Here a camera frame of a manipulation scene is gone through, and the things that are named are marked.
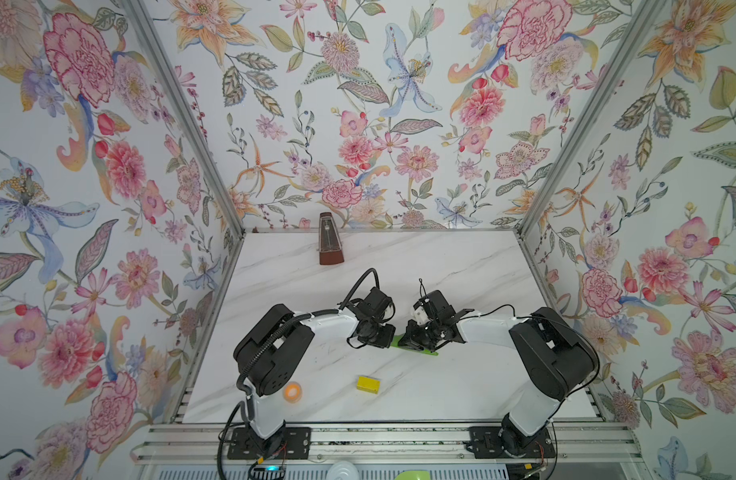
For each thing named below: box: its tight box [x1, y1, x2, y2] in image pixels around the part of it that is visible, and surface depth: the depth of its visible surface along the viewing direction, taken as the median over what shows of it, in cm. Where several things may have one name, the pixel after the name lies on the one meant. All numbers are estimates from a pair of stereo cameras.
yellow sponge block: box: [356, 376, 381, 394], surface depth 84 cm
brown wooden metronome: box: [319, 212, 345, 265], surface depth 107 cm
